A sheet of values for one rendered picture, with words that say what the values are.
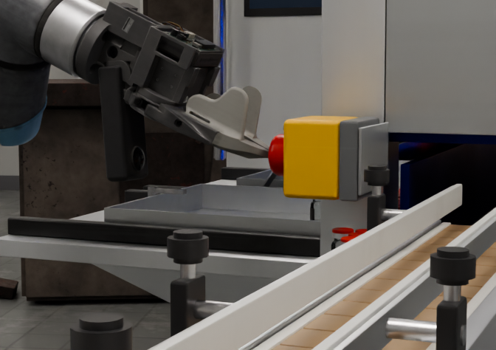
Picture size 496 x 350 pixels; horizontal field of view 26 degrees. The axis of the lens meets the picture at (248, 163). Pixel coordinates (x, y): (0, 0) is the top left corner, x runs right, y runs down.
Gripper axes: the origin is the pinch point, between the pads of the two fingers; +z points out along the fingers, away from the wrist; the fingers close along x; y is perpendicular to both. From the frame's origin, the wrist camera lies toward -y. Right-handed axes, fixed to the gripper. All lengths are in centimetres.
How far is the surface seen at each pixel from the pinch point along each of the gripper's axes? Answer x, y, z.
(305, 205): 37.5, -12.6, -3.1
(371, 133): -0.5, 7.1, 9.3
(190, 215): 11.9, -12.8, -8.1
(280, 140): -1.4, 2.7, 1.9
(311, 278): -38.9, 5.3, 18.2
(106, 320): -64, 9, 18
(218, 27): 104, -7, -51
